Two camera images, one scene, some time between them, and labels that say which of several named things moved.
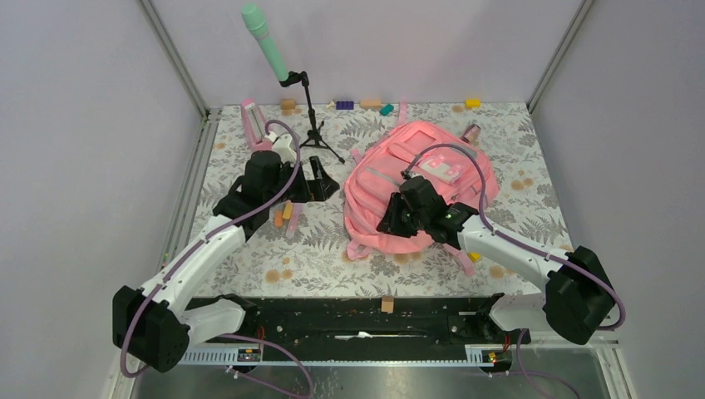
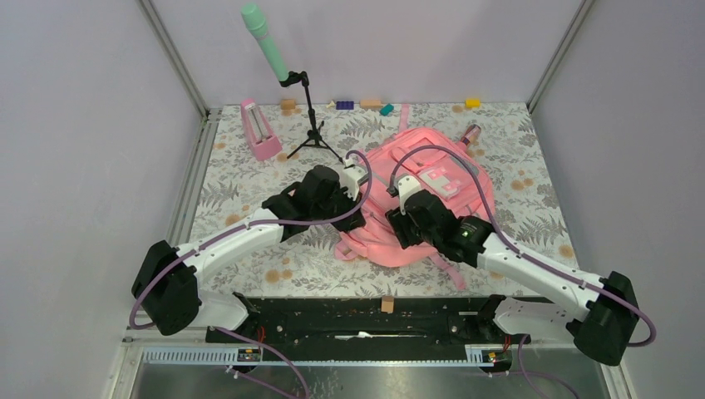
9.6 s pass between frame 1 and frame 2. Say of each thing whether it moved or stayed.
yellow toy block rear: stayed
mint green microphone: stayed
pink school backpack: moved
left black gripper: moved
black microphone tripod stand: stayed
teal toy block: stayed
